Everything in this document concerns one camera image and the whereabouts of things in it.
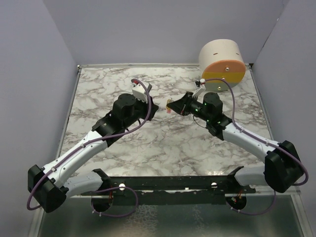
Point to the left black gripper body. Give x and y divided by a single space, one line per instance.
141 111

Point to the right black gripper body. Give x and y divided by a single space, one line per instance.
195 109

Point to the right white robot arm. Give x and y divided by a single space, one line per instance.
280 169

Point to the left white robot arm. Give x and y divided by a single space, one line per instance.
53 183

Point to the round tricolour drawer cabinet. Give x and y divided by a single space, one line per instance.
220 60

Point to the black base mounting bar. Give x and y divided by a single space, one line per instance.
165 190

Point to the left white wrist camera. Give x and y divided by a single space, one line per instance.
138 91

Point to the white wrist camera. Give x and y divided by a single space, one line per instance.
200 87
138 91

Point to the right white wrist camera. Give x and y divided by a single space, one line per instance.
200 87

